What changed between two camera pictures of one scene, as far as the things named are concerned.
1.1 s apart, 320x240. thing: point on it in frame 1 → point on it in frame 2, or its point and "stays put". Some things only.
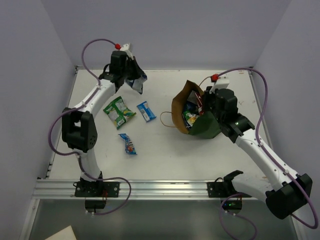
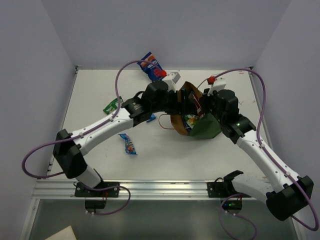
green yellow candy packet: [189, 118] stays put
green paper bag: [206, 125] stays put
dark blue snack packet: [137, 84] → [155, 73]
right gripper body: [209, 104] stays put
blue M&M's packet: [129, 147] stays put
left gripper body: [131, 67] → [182, 99]
